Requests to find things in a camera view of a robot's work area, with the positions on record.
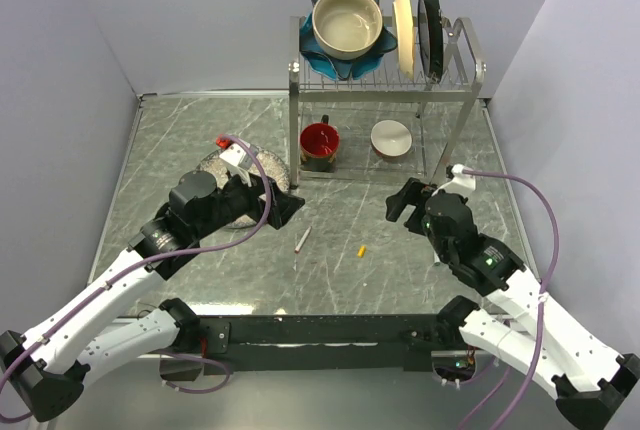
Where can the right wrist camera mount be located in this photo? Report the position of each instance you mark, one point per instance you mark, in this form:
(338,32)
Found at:
(459,182)

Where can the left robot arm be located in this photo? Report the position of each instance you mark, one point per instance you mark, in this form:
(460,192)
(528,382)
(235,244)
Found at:
(50,365)

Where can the white pen red tip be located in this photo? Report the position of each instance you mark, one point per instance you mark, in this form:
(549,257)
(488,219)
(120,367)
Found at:
(300,244)

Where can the red and black mug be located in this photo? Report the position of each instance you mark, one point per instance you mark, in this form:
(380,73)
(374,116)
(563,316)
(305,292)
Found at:
(319,144)

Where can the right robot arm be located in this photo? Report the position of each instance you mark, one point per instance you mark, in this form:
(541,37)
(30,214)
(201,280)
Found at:
(587,379)

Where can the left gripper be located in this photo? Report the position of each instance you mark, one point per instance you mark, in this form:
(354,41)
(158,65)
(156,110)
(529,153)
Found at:
(282,206)

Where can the beige ceramic bowl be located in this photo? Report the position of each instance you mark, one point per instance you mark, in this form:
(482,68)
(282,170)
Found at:
(346,29)

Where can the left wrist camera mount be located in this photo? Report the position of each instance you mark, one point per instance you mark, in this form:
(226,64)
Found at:
(237,157)

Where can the cream plate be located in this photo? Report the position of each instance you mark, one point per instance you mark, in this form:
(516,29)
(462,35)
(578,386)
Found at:
(402,19)

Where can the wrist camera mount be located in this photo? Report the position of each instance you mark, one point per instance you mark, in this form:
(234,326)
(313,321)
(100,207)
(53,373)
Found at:
(237,157)
(459,182)

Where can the blue flower-shaped bowl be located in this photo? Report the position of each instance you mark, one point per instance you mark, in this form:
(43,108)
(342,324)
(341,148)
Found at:
(336,69)

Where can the small white bowl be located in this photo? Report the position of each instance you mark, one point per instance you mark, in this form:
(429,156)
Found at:
(391,140)

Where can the black base bar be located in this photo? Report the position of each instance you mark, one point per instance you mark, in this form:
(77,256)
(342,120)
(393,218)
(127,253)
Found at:
(328,342)

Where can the speckled ceramic plate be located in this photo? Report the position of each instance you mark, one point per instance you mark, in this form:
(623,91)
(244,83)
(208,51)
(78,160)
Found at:
(274,166)

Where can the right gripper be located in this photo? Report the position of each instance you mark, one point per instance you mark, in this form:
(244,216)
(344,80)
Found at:
(414,192)

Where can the black plate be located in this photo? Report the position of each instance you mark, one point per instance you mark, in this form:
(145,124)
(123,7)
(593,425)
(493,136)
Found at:
(430,36)

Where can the steel dish rack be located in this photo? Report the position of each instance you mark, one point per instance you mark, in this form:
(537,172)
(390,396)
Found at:
(384,92)

